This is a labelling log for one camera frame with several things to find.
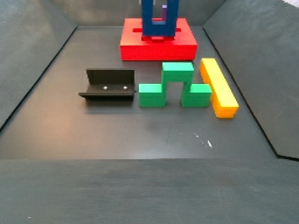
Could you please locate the blue U-shaped block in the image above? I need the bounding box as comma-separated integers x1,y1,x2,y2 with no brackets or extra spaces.
142,0,181,37

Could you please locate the black angled fixture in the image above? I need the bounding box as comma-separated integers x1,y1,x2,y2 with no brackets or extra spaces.
79,68,137,101

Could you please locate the green stepped arch block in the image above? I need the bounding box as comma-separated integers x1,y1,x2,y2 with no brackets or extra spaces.
138,62,213,108

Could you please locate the yellow long bar block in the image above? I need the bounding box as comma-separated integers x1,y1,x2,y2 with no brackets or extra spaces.
199,58,240,119

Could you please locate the red base block with slots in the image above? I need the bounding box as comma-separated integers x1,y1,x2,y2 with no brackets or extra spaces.
119,18,198,61

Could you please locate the purple U-shaped block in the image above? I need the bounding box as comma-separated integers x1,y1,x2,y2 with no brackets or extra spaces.
155,4,167,23

